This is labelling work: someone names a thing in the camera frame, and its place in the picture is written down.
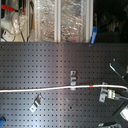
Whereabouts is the blue clamp at board edge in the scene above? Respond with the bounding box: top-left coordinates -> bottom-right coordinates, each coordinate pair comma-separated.
90,26 -> 98,44

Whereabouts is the white cable with red mark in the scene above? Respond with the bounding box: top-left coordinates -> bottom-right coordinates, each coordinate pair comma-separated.
0,84 -> 128,94

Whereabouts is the upper metal cable clip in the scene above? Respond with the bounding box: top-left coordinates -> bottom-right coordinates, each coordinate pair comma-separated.
70,71 -> 77,90

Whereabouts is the blue object bottom left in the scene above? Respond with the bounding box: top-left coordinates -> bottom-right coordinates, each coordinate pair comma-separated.
0,116 -> 6,126

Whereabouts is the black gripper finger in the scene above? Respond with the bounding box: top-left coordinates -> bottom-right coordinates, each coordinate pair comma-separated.
112,101 -> 128,117
109,60 -> 128,84

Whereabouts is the right metal cable clip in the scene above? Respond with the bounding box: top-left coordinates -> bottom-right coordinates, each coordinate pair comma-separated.
99,82 -> 108,103

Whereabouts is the clear plastic covered window panel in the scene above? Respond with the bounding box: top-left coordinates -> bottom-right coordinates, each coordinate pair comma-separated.
34,0 -> 94,43

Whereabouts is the grey connector plug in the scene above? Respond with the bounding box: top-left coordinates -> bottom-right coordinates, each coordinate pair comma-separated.
107,90 -> 120,100

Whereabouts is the black perforated pegboard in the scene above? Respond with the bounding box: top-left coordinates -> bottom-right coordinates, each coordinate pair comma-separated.
0,43 -> 128,128

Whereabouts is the lower left metal clip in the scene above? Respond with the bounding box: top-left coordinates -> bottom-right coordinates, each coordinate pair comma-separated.
30,95 -> 43,113

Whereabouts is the metal cable clip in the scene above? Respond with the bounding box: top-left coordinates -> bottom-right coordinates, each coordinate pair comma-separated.
70,71 -> 77,90
99,82 -> 108,103

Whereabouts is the red handled tool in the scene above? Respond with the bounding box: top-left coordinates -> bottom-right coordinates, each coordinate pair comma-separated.
1,4 -> 25,15

